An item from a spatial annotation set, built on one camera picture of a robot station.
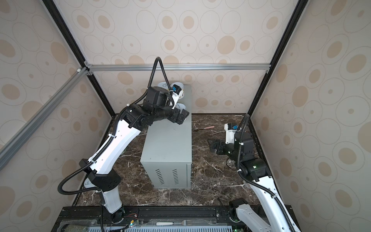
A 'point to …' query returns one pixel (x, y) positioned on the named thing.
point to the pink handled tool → (209, 127)
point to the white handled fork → (183, 223)
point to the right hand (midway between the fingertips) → (216, 139)
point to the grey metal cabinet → (166, 154)
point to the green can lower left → (87, 183)
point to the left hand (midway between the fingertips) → (184, 107)
